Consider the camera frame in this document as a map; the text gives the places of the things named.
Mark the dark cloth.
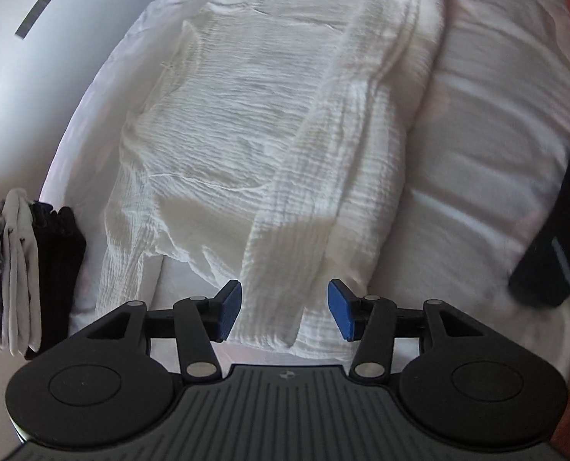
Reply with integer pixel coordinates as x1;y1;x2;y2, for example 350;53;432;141
507;70;570;308

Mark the bed with dotted white sheet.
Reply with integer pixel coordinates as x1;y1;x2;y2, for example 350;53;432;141
45;0;570;380

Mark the grey folded garment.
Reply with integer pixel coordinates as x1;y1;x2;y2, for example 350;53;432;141
2;189;42;357

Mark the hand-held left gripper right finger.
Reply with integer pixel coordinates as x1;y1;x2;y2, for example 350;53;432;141
327;279;494;381

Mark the black folded garment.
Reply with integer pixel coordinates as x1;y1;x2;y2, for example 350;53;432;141
25;203;87;361

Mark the white crinkled garment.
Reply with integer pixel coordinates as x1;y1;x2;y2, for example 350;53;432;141
95;0;454;361

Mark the grey wall switch panel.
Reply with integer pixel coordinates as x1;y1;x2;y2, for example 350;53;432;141
15;0;66;38

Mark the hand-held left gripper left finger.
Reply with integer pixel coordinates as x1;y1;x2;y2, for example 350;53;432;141
81;280;242;381

